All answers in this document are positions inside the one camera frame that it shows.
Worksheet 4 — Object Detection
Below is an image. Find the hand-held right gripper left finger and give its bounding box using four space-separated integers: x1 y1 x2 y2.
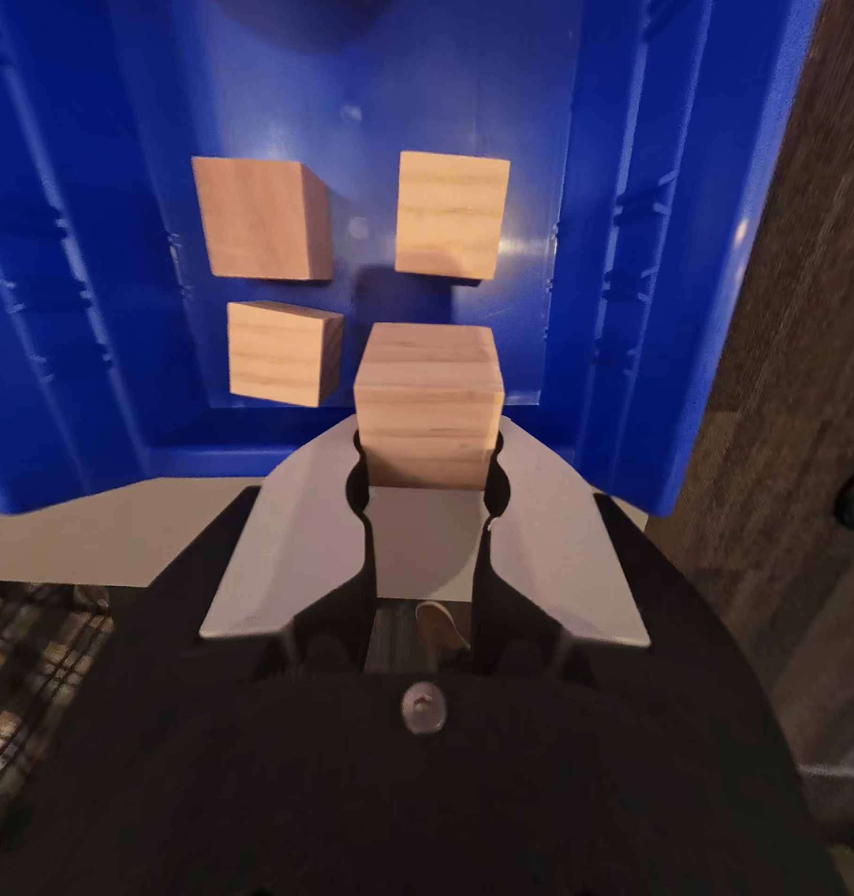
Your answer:
200 415 379 674

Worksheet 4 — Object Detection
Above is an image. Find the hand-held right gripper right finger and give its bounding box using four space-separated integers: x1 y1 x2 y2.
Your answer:
468 415 652 676

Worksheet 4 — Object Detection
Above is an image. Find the wooden cube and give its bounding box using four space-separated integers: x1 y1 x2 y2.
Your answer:
395 151 511 282
192 157 334 281
354 322 505 489
227 301 344 407

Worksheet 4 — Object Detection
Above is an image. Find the blue plastic bin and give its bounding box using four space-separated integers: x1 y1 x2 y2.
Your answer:
0 0 823 519

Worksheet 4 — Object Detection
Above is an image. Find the person's plaid shirt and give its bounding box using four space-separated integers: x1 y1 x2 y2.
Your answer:
0 584 114 827

